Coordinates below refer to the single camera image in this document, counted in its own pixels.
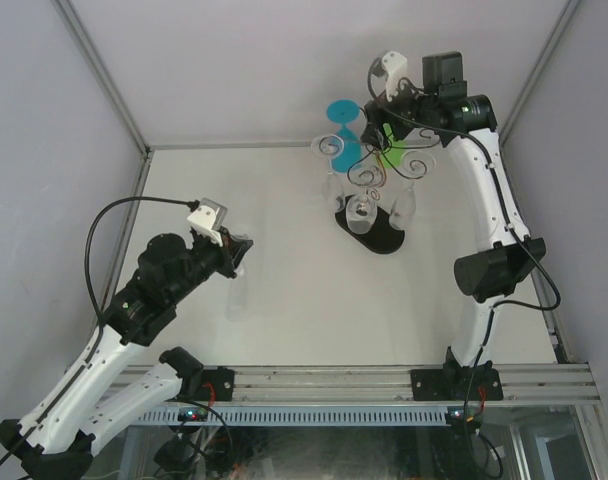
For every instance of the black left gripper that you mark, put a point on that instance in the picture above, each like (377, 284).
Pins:
(236, 245)

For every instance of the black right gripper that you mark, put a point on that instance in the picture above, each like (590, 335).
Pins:
(376, 115)

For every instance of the blue plastic wine glass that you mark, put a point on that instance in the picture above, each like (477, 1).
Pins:
(342, 113)

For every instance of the green plastic wine glass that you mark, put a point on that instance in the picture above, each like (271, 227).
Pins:
(396, 148)

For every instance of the clear tall champagne flute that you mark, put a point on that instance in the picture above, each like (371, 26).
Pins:
(329, 147)

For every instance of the clear flute glass front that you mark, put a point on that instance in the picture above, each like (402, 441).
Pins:
(412, 166)

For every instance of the clear wine glass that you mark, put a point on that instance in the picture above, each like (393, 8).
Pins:
(361, 209)

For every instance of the metal wine glass rack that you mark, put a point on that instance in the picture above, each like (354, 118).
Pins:
(382, 238)

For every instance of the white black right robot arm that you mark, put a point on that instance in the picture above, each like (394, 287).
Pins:
(506, 252)

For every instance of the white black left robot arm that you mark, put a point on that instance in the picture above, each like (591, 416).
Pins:
(60, 437)

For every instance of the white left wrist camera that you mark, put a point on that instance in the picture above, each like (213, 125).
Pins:
(206, 219)

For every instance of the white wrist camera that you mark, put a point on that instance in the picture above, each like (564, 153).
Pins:
(206, 219)
(391, 66)

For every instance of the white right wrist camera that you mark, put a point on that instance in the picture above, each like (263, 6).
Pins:
(391, 66)

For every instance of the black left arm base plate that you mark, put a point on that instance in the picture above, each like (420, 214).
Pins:
(209, 385)

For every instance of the blue slotted cable duct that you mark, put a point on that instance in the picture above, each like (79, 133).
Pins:
(296, 416)

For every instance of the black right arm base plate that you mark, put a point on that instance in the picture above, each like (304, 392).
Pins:
(442, 384)

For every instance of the aluminium mounting rail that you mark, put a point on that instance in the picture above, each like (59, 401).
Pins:
(522, 385)

